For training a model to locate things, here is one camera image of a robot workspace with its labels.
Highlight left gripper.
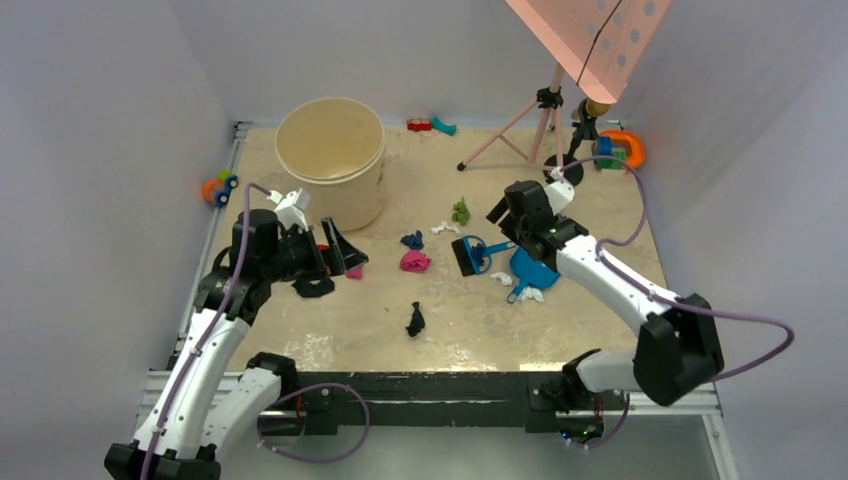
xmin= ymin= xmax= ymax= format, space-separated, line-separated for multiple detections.
xmin=261 ymin=216 xmax=366 ymax=283

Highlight blue dustpan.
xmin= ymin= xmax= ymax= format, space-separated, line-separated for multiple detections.
xmin=506 ymin=248 xmax=560 ymax=304

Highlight blue hand brush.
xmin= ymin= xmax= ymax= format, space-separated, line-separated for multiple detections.
xmin=451 ymin=235 xmax=516 ymax=277

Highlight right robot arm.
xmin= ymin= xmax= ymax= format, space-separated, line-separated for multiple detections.
xmin=487 ymin=180 xmax=725 ymax=407

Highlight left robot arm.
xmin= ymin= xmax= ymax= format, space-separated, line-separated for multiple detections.
xmin=104 ymin=209 xmax=368 ymax=479

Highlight small pink paper scrap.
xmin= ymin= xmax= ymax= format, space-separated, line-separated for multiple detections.
xmin=345 ymin=266 xmax=364 ymax=280

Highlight long black paper strip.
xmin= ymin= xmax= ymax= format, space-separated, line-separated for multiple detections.
xmin=291 ymin=276 xmax=335 ymax=298

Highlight blue scrap on brush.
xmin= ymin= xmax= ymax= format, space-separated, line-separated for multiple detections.
xmin=470 ymin=243 xmax=486 ymax=268

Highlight green paper scrap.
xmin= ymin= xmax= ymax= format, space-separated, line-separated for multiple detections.
xmin=451 ymin=197 xmax=471 ymax=226

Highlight white scrap left of dustpan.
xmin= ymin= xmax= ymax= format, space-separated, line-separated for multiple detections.
xmin=490 ymin=272 xmax=514 ymax=286

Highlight large pink paper ball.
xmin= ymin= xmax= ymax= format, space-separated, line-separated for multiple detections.
xmin=399 ymin=250 xmax=432 ymax=273

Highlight dark blue paper scrap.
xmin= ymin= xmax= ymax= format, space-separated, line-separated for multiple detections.
xmin=400 ymin=230 xmax=424 ymax=251

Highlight white scrap near dustpan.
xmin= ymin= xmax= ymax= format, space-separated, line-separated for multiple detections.
xmin=517 ymin=286 xmax=545 ymax=303

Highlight white paper scrap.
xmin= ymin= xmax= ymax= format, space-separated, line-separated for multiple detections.
xmin=430 ymin=221 xmax=462 ymax=237

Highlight black twisted paper scrap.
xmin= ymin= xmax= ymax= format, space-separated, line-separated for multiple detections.
xmin=405 ymin=301 xmax=426 ymax=338

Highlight green blue toy blocks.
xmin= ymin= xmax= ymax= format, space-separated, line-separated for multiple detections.
xmin=592 ymin=136 xmax=627 ymax=170

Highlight black microphone stand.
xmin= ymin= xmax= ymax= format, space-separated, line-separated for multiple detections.
xmin=563 ymin=98 xmax=612 ymax=187

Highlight beige plastic bucket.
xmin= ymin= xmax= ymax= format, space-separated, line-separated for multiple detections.
xmin=275 ymin=97 xmax=386 ymax=231

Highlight red toy block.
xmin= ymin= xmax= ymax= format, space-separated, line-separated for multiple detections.
xmin=406 ymin=118 xmax=433 ymax=132

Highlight orange wheeled toy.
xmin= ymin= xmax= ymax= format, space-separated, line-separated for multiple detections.
xmin=201 ymin=170 xmax=239 ymax=208

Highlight pink music stand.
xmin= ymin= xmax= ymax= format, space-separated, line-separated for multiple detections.
xmin=457 ymin=0 xmax=673 ymax=172

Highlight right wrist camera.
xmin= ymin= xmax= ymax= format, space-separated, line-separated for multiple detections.
xmin=544 ymin=168 xmax=575 ymax=214

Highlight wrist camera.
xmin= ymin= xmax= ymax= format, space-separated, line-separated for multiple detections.
xmin=266 ymin=188 xmax=311 ymax=231
xmin=544 ymin=168 xmax=575 ymax=214

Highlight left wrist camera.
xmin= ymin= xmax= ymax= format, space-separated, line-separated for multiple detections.
xmin=266 ymin=188 xmax=311 ymax=231

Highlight orange ring toy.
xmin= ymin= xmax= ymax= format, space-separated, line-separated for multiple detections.
xmin=599 ymin=129 xmax=646 ymax=169

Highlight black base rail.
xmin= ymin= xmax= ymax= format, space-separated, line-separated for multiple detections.
xmin=270 ymin=370 xmax=624 ymax=435

